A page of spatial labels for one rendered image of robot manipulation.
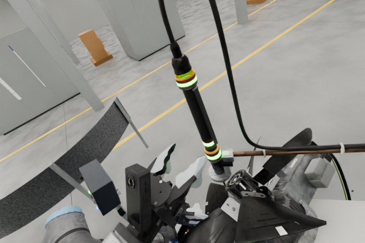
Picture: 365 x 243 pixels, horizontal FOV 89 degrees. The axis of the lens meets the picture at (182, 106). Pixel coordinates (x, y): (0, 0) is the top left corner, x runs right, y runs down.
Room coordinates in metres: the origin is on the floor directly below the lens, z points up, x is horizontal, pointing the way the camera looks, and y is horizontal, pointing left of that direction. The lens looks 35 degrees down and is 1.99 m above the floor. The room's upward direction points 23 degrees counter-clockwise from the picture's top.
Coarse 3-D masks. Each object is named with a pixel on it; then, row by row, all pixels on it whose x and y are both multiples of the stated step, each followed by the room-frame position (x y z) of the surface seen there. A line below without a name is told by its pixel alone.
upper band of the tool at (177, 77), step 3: (192, 69) 0.35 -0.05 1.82; (177, 75) 0.37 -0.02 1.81; (180, 75) 0.37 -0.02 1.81; (183, 75) 0.37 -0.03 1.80; (186, 75) 0.37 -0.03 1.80; (192, 75) 0.33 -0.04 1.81; (177, 78) 0.34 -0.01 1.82; (180, 78) 0.37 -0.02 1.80; (183, 78) 0.33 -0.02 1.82; (186, 78) 0.33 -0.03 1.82; (189, 81) 0.33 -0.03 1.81; (195, 81) 0.33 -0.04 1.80; (192, 84) 0.33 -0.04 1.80
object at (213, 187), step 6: (210, 186) 0.60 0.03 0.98; (216, 186) 0.55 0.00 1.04; (222, 186) 0.51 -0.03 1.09; (210, 192) 0.57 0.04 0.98; (216, 192) 0.52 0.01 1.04; (222, 192) 0.49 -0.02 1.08; (210, 198) 0.54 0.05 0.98; (216, 198) 0.50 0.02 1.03; (222, 198) 0.47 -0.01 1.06; (210, 204) 0.51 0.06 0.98; (216, 204) 0.48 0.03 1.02; (222, 204) 0.45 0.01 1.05; (210, 210) 0.48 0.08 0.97
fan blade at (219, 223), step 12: (216, 216) 0.35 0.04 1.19; (228, 216) 0.33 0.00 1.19; (192, 228) 0.35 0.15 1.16; (204, 228) 0.33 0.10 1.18; (216, 228) 0.31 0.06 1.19; (228, 228) 0.29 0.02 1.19; (180, 240) 0.33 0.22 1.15; (192, 240) 0.31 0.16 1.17; (204, 240) 0.29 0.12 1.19; (216, 240) 0.27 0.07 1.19; (228, 240) 0.26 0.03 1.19
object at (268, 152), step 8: (232, 152) 0.33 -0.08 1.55; (240, 152) 0.32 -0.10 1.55; (248, 152) 0.31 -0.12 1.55; (256, 152) 0.30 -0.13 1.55; (272, 152) 0.28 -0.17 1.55; (280, 152) 0.27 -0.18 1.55; (288, 152) 0.26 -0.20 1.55; (296, 152) 0.26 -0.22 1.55; (304, 152) 0.25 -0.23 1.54; (312, 152) 0.24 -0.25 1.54; (320, 152) 0.23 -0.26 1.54; (328, 152) 0.23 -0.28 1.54; (336, 152) 0.22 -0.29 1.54; (344, 152) 0.22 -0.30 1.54; (352, 152) 0.21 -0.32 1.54
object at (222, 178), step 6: (222, 150) 0.35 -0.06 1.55; (228, 150) 0.34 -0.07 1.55; (222, 156) 0.33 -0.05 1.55; (228, 156) 0.32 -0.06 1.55; (222, 162) 0.33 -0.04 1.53; (228, 162) 0.32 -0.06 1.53; (210, 168) 0.37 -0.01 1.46; (228, 168) 0.32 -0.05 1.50; (210, 174) 0.35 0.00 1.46; (216, 174) 0.34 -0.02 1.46; (222, 174) 0.33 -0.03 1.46; (228, 174) 0.33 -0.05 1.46; (216, 180) 0.32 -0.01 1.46; (222, 180) 0.32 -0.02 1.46
